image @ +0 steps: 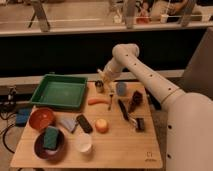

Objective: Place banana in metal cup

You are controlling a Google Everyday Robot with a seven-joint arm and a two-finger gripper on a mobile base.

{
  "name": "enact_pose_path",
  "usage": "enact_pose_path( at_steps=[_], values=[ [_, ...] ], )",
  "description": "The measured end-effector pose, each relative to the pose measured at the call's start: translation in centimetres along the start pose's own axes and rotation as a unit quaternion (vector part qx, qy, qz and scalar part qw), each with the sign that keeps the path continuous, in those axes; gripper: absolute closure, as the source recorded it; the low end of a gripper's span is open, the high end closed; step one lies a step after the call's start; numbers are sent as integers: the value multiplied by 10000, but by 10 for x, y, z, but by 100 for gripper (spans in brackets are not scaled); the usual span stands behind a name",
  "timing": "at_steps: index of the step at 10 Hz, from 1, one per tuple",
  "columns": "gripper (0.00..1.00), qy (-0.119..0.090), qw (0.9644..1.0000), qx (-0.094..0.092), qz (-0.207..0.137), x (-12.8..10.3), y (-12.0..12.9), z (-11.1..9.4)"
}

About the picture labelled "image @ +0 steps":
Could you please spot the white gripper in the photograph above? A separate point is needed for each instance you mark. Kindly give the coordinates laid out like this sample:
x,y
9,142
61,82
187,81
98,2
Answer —
x,y
107,75

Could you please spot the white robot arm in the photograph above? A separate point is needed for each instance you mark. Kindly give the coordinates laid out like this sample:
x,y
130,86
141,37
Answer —
x,y
190,115

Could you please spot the small metal cup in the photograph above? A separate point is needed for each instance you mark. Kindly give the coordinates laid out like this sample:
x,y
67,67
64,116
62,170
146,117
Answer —
x,y
99,86

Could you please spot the blue plastic cup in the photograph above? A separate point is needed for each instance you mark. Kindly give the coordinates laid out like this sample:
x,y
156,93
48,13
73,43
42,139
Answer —
x,y
121,88

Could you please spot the clear plastic cup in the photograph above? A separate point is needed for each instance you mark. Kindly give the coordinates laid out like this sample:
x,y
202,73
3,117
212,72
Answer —
x,y
83,143

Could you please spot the metal fork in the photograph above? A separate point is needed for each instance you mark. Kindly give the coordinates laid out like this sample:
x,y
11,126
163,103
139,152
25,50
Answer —
x,y
110,101

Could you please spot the orange carrot toy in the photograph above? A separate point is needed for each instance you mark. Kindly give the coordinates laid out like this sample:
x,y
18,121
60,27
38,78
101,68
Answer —
x,y
94,101

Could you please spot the dark brown block toy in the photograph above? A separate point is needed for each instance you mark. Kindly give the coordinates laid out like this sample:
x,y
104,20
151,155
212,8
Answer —
x,y
135,101

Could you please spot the yellow red apple toy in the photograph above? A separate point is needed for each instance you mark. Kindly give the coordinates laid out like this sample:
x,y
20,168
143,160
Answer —
x,y
101,125

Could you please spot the wooden board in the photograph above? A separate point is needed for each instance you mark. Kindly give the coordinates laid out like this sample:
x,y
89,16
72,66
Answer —
x,y
122,147

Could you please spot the green plastic tray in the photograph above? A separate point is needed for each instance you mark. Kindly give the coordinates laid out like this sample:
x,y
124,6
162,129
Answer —
x,y
60,91

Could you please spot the grey folded cloth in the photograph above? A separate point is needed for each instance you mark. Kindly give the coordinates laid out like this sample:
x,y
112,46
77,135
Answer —
x,y
69,123

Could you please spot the black brush tool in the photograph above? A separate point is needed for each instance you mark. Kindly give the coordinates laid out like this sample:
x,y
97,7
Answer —
x,y
138,124

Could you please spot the red bowl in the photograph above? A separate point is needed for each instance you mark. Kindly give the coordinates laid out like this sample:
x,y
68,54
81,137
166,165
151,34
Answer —
x,y
41,118

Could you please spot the green sponge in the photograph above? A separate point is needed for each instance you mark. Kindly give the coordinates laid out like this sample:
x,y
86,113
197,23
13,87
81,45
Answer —
x,y
50,138

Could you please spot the blue box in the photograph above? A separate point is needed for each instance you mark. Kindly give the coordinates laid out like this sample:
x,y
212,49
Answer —
x,y
22,116

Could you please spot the dark purple plate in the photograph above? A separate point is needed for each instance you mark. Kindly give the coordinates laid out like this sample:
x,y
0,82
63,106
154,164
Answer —
x,y
47,154

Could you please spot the black clamp device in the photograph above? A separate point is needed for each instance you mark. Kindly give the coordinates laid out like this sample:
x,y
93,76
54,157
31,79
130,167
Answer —
x,y
8,103

